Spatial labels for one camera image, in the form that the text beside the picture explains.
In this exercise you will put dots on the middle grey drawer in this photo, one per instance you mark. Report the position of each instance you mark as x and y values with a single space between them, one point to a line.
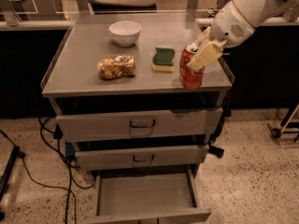
140 157

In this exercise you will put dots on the black power plug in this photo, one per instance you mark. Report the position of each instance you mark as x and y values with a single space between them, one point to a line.
217 151

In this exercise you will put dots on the bottom grey drawer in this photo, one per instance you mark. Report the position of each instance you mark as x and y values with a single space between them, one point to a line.
156 195

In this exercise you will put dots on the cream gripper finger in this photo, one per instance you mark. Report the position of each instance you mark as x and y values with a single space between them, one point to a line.
203 39
208 52

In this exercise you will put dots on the black wheeled cart base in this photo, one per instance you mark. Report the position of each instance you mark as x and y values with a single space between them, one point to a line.
288 125

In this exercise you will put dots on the green yellow sponge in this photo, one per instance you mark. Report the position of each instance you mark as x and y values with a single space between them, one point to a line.
162 60

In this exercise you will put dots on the grey drawer cabinet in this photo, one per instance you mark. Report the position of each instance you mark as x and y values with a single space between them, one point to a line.
73 86

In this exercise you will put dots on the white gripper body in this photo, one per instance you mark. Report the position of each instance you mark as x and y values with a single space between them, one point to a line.
232 23

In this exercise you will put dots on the top grey drawer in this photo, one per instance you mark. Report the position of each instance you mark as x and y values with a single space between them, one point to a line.
142 124

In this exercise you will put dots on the grey drawer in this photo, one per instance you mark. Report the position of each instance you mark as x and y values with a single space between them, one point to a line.
156 195
142 124
140 157

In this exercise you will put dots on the black stand leg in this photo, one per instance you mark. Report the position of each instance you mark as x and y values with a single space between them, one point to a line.
7 172

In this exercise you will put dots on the crumpled chip bag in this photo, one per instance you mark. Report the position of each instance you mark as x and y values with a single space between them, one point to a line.
116 67

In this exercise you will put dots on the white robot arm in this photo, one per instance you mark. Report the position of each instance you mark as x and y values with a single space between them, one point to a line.
256 12

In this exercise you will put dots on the red coke can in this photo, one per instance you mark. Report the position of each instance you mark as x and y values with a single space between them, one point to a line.
188 78

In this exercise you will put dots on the white ceramic bowl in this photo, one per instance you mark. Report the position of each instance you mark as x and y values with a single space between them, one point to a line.
125 33

